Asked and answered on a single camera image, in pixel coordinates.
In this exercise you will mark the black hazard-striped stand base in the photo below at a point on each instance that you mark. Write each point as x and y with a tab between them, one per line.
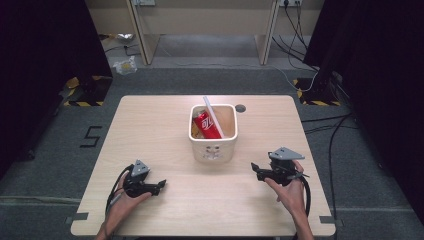
316	91
90	91

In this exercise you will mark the person's left hand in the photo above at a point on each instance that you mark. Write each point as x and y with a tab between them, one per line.
121	208

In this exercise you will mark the black curtain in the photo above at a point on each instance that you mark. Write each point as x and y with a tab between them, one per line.
383	83
43	66

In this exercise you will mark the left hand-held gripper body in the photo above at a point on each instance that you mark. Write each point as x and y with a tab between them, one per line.
135	186

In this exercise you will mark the clear plastic bag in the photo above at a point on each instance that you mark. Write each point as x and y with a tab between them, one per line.
125	66

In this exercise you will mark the grey tape strip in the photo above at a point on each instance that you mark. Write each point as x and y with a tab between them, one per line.
330	220
77	217

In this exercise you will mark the white wall socket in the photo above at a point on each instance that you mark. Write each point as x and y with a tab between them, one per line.
290	2
143	2

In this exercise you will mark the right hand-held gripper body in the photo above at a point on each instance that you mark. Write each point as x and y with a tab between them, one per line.
283	170

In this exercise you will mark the person's right hand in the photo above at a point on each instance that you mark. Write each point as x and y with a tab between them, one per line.
293	196

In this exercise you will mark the yellow crumpled wrapper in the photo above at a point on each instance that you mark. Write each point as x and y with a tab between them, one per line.
194	131

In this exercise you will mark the white square bin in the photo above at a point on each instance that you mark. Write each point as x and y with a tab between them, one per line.
213	151

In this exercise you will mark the white straw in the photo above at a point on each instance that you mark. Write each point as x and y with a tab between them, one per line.
213	116

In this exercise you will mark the red soda can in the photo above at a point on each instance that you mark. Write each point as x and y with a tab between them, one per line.
206	125

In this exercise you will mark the silver crumpled foil bag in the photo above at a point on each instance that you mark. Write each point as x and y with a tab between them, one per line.
124	37

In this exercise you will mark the light wooden desk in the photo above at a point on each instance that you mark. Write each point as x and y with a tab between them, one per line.
206	20

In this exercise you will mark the dark round table grommet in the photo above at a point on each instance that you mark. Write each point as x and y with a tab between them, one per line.
240	108

